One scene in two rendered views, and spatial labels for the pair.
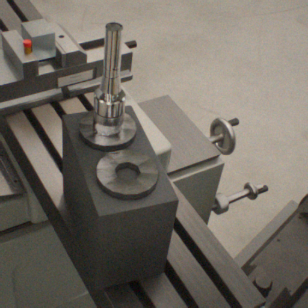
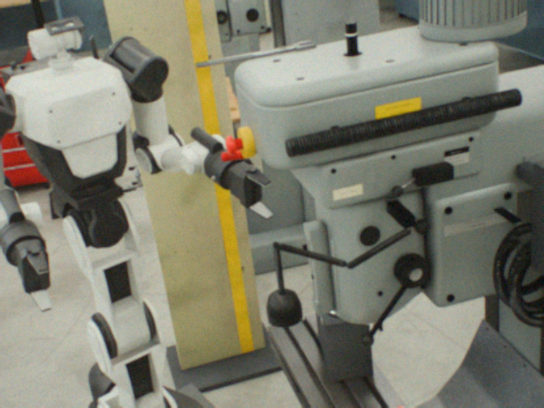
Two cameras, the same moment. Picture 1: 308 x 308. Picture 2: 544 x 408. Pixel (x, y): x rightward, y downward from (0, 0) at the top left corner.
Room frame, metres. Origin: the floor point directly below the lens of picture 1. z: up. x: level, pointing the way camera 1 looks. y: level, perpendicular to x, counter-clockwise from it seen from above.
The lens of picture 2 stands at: (2.33, 0.63, 2.29)
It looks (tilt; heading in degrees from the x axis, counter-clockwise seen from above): 26 degrees down; 204
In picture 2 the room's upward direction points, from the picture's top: 8 degrees counter-clockwise
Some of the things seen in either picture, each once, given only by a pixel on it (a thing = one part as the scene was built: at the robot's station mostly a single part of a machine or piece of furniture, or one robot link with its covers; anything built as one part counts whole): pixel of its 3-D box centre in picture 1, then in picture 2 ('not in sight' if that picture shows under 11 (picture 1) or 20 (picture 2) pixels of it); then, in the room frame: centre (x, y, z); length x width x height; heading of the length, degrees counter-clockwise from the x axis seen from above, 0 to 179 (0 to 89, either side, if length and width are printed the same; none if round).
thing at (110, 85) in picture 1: (112, 61); not in sight; (0.63, 0.08, 1.24); 0.03 x 0.03 x 0.11
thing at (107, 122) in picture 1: (109, 112); not in sight; (0.63, 0.08, 1.14); 0.05 x 0.05 x 0.06
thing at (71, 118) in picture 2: not in sight; (67, 117); (0.70, -0.61, 1.68); 0.34 x 0.30 x 0.36; 144
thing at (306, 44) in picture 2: not in sight; (255, 54); (0.91, 0.04, 1.89); 0.24 x 0.04 x 0.01; 124
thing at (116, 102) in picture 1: (109, 95); not in sight; (0.63, 0.08, 1.18); 0.05 x 0.05 x 0.01
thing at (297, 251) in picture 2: not in sight; (314, 256); (1.15, 0.20, 1.58); 0.17 x 0.01 x 0.01; 72
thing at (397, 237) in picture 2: not in sight; (380, 248); (1.10, 0.32, 1.58); 0.17 x 0.01 x 0.01; 152
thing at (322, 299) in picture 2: not in sight; (319, 268); (0.97, 0.15, 1.45); 0.04 x 0.04 x 0.21; 36
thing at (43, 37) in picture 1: (38, 40); not in sight; (0.97, 0.28, 1.03); 0.06 x 0.05 x 0.06; 37
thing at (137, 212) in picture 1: (113, 192); (342, 325); (0.58, 0.06, 1.02); 0.22 x 0.12 x 0.20; 26
